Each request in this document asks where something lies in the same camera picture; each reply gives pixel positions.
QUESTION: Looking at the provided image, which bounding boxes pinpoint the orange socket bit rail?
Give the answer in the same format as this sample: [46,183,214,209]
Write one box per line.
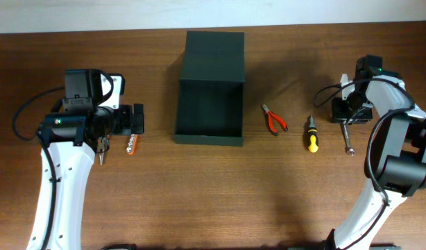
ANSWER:
[126,134,139,156]

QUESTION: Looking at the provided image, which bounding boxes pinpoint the orange black long-nose pliers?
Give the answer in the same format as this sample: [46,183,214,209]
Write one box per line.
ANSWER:
[96,135,110,165]

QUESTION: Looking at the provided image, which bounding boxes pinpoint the silver ring spanner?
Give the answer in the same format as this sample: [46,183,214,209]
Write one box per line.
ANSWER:
[341,122,355,156]

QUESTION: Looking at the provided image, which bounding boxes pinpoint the yellow black stubby screwdriver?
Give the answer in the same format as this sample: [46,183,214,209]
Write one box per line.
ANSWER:
[307,115,319,153]

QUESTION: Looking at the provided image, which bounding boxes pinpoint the small red cutting pliers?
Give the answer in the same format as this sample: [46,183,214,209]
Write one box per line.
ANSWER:
[261,104,288,136]

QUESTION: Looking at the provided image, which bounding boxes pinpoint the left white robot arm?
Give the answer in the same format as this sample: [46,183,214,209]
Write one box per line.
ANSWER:
[27,69,144,249]

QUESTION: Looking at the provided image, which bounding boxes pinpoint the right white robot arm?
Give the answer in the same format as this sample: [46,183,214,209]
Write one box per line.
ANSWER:
[323,55,426,249]

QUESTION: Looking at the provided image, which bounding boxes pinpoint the dark green open box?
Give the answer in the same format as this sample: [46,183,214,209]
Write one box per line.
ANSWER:
[175,31,246,147]

